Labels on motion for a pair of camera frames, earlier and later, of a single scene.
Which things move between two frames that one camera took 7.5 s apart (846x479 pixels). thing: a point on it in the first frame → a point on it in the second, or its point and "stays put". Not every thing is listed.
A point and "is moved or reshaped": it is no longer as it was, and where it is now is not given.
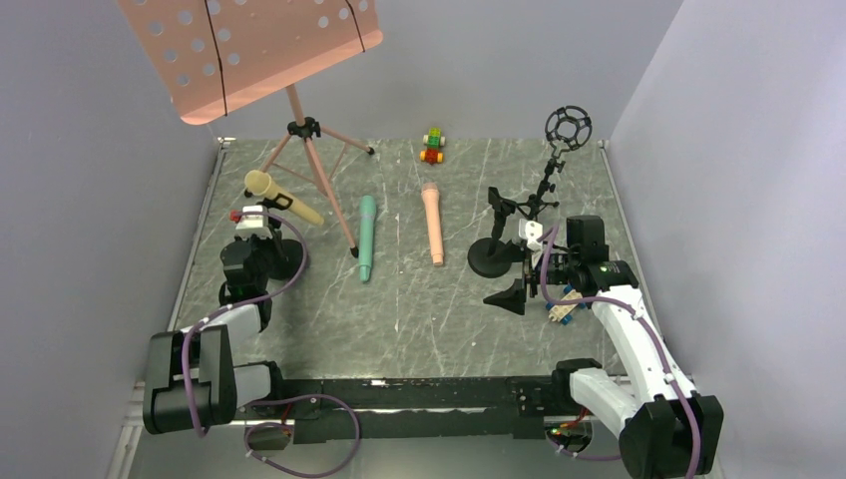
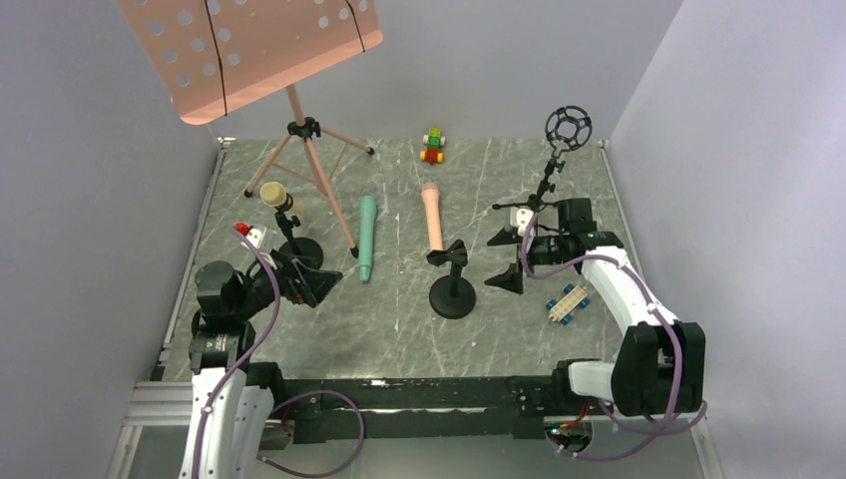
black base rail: [320, 409] stays put
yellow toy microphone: [260, 184] is moved or reshaped
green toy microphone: [367, 213] stays put
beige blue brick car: [564, 312] stays put
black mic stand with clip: [492, 257] → [452, 296]
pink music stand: [216, 56] stays put
